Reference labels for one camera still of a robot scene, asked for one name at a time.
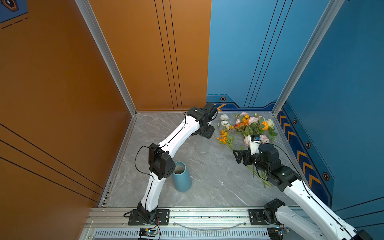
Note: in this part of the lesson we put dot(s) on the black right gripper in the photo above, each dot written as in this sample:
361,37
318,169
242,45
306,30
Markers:
246,154

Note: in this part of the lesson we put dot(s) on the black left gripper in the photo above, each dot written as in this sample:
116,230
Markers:
209,133

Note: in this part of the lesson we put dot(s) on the orange poppy spray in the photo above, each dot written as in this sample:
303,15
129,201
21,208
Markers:
245,124
227,139

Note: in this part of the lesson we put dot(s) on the white rose stem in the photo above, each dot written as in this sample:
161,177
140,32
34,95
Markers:
271,130

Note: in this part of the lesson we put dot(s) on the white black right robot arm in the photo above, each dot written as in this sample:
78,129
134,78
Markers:
324,224

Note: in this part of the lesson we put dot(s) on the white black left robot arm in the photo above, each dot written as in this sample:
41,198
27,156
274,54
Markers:
197,121

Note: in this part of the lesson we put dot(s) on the clear ribbed glass vase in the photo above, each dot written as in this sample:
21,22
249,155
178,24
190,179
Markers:
203,144

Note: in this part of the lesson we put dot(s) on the teal ceramic cylinder vase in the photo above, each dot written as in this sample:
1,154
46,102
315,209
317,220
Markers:
181,177

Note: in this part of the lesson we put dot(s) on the pink rose stem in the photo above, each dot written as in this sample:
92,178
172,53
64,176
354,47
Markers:
247,141

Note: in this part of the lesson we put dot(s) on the mixed flower bunch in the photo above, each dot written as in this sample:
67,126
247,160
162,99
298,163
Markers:
261,125

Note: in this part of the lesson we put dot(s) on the right green circuit board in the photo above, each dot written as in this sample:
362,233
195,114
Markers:
277,233

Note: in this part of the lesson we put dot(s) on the green circuit board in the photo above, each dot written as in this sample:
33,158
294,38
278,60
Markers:
148,234
277,233

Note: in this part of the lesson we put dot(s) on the left green circuit board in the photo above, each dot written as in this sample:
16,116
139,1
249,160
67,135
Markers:
148,234

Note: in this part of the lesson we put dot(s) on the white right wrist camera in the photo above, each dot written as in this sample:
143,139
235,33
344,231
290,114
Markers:
255,142

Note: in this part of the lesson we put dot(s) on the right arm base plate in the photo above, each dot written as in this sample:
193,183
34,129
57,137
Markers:
257,217

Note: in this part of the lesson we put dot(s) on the aluminium front rail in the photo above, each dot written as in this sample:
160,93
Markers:
195,218

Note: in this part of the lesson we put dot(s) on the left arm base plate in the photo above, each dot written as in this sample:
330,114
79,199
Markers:
160,217

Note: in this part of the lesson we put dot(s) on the left aluminium corner post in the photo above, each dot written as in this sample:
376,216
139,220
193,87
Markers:
101,42

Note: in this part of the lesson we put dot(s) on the aluminium corner post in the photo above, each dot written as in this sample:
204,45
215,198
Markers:
318,34
101,42

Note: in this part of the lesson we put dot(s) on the right aluminium corner post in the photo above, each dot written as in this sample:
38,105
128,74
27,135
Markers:
318,34

